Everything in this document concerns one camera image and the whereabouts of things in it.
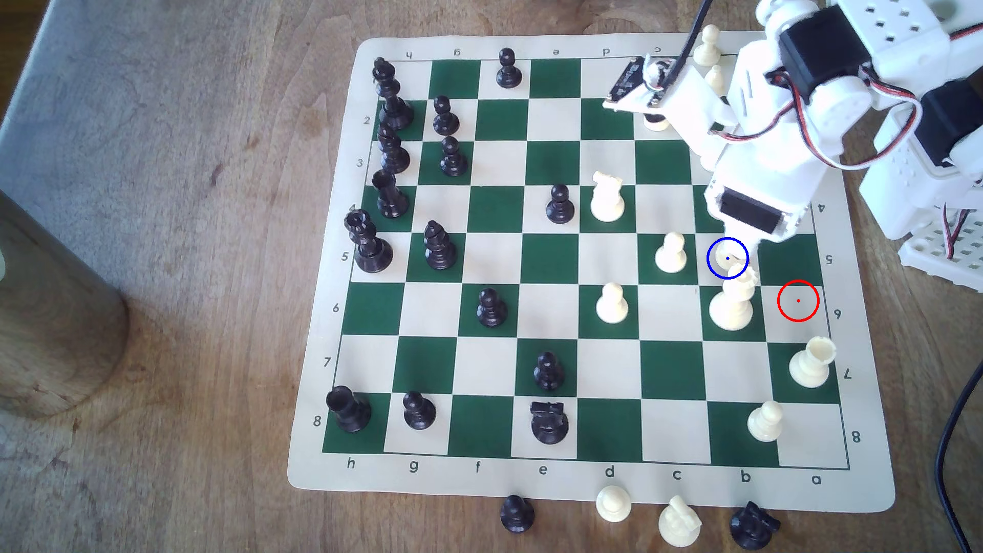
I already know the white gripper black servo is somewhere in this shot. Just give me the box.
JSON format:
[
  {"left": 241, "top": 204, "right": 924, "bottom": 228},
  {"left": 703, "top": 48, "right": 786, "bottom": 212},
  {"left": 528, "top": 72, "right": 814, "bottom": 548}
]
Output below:
[{"left": 705, "top": 46, "right": 834, "bottom": 256}]

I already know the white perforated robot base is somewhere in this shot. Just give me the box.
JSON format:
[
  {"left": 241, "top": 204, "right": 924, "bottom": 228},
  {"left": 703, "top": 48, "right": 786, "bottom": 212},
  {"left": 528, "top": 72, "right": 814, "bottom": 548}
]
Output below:
[{"left": 897, "top": 207, "right": 983, "bottom": 291}]

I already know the white queen chess piece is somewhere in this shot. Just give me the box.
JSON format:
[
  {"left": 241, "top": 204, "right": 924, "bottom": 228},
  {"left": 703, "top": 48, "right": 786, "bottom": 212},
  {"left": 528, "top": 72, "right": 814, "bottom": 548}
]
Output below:
[{"left": 708, "top": 265, "right": 761, "bottom": 333}]

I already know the white knight chess piece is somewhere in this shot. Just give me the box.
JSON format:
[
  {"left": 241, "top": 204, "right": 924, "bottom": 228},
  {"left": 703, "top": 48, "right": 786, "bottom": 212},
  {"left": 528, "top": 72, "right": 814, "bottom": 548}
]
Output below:
[
  {"left": 590, "top": 171, "right": 627, "bottom": 224},
  {"left": 657, "top": 495, "right": 703, "bottom": 548}
]

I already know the white rook chess piece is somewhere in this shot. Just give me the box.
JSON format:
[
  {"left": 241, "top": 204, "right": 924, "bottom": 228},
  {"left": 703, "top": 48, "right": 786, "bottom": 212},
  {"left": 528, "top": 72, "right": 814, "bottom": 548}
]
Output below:
[{"left": 788, "top": 336, "right": 837, "bottom": 390}]

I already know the black pawn chess piece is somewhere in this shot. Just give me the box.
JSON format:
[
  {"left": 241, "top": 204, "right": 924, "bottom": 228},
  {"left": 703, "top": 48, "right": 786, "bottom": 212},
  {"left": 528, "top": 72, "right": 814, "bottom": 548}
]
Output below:
[
  {"left": 533, "top": 352, "right": 565, "bottom": 393},
  {"left": 500, "top": 495, "right": 536, "bottom": 535},
  {"left": 495, "top": 48, "right": 523, "bottom": 89},
  {"left": 403, "top": 392, "right": 437, "bottom": 431},
  {"left": 546, "top": 184, "right": 576, "bottom": 225},
  {"left": 476, "top": 288, "right": 508, "bottom": 328},
  {"left": 440, "top": 136, "right": 468, "bottom": 178}
]

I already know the green white chess mat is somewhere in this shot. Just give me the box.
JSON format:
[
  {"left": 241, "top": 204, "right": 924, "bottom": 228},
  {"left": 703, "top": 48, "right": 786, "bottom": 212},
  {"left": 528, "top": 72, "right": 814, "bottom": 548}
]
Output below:
[{"left": 286, "top": 29, "right": 897, "bottom": 514}]

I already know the black knight chess piece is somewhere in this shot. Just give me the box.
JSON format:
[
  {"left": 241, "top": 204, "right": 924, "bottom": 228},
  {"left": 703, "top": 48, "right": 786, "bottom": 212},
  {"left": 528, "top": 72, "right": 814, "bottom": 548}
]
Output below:
[
  {"left": 530, "top": 401, "right": 570, "bottom": 446},
  {"left": 730, "top": 501, "right": 783, "bottom": 551}
]

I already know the black bishop chess piece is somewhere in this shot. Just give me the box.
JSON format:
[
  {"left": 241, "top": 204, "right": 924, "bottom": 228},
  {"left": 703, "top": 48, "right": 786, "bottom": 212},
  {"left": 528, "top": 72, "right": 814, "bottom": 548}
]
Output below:
[
  {"left": 376, "top": 124, "right": 412, "bottom": 175},
  {"left": 424, "top": 220, "right": 459, "bottom": 271}
]

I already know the black rook chess piece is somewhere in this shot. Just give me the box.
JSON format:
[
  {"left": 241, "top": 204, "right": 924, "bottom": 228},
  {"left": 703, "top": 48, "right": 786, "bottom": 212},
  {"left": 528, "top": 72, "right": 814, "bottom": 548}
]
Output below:
[
  {"left": 326, "top": 386, "right": 373, "bottom": 434},
  {"left": 372, "top": 169, "right": 410, "bottom": 220}
]

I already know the black queen chess piece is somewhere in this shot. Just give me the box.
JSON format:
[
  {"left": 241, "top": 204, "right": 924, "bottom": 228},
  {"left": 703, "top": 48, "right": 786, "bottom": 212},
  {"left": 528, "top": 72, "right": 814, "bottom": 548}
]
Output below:
[{"left": 344, "top": 209, "right": 394, "bottom": 274}]

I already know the black king chess piece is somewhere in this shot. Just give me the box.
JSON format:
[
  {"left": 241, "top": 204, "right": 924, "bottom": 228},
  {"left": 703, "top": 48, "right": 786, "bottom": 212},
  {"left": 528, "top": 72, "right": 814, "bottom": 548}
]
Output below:
[{"left": 372, "top": 57, "right": 416, "bottom": 132}]

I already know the black pawn at g2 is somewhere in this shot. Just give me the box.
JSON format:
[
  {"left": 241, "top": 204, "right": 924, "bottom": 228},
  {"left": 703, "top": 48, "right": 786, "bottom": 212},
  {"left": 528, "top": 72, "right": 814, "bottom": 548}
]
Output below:
[{"left": 432, "top": 95, "right": 461, "bottom": 138}]

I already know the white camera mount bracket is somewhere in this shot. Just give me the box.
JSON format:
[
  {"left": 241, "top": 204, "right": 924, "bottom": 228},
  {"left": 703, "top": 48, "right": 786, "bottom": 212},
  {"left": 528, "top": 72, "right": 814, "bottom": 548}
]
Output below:
[{"left": 653, "top": 65, "right": 740, "bottom": 151}]

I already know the black camera circuit board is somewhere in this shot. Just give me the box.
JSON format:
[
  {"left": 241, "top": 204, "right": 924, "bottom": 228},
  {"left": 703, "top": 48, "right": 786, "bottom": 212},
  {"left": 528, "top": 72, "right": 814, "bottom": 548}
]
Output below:
[{"left": 603, "top": 55, "right": 671, "bottom": 110}]

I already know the thin black camera cable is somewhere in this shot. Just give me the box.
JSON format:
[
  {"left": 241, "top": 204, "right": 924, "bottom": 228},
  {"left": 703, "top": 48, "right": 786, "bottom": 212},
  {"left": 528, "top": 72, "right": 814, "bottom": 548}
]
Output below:
[{"left": 673, "top": 0, "right": 717, "bottom": 79}]

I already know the red black white servo wire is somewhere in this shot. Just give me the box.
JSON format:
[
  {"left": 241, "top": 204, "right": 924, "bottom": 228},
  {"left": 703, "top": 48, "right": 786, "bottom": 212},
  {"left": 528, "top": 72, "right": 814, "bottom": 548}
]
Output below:
[{"left": 945, "top": 206, "right": 975, "bottom": 261}]

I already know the thick black cable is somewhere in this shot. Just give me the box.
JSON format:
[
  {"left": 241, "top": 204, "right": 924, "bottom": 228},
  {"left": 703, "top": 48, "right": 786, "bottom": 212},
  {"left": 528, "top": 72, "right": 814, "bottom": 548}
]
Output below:
[{"left": 934, "top": 369, "right": 983, "bottom": 553}]

